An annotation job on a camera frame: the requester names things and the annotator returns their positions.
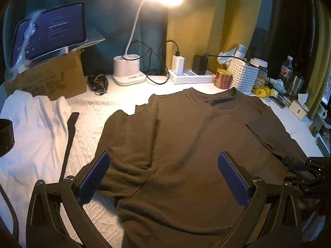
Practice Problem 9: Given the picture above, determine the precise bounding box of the brown t-shirt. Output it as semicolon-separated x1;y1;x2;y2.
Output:
96;88;307;247

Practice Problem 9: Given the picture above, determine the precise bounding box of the white mug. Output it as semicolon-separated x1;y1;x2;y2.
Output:
317;105;327;119

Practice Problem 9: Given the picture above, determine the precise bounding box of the tissue box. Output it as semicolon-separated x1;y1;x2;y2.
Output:
289;93;309;121

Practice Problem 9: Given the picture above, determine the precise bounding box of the yellow curtain right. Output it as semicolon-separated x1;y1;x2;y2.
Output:
305;0;330;119

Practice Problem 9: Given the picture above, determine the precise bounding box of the yellow curtain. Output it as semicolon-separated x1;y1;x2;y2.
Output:
167;0;262;69
305;0;330;119

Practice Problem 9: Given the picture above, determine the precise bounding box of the black smartphone on table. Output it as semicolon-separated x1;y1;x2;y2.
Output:
270;96;286;109

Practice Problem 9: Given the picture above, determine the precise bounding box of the white garment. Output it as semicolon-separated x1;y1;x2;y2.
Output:
1;90;72;245

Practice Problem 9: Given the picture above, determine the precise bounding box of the steel thermos mug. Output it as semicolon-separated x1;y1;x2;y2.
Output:
285;74;304;96

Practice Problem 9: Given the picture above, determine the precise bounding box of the yellow snack bag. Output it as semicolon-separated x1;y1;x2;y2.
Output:
251;86;275;99

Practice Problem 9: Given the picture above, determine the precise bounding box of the black shoehorn strip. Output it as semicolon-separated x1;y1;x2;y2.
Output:
59;112;80;182

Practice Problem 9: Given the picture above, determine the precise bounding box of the plastic water bottle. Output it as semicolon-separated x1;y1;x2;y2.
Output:
280;55;293;81

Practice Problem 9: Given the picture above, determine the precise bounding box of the glass jar white lid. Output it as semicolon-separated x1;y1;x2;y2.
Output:
250;58;268;88

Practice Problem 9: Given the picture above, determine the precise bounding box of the white perforated basket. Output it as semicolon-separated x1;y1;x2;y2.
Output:
227;59;259;93

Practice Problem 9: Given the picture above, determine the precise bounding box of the red tin can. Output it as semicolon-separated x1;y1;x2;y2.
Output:
214;69;232;89

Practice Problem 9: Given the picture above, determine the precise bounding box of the cardboard box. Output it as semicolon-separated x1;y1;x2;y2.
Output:
3;50;87;101

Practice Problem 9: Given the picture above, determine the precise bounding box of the white power strip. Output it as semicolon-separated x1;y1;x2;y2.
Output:
169;69;215;84

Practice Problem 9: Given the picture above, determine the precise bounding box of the black power adapter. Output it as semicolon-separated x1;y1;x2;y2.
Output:
192;55;208;75

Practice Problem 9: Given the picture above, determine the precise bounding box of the white desk lamp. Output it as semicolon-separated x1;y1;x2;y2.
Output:
112;0;183;86

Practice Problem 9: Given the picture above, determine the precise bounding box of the white phone charger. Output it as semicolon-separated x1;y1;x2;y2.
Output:
171;51;185;75

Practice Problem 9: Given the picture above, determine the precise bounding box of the yellow curtain left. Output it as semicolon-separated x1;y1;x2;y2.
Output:
167;0;262;69

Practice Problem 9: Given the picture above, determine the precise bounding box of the tablet with purple screen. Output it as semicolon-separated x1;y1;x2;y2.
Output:
25;2;86;61

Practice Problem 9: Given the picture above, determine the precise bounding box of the teal curtain left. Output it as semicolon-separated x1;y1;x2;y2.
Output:
26;0;168;76

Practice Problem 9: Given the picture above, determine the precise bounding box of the black camera cable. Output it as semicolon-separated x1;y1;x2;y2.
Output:
0;182;20;241

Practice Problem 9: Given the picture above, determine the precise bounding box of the black coiled cable bundle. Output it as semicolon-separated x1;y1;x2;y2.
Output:
86;74;109;95

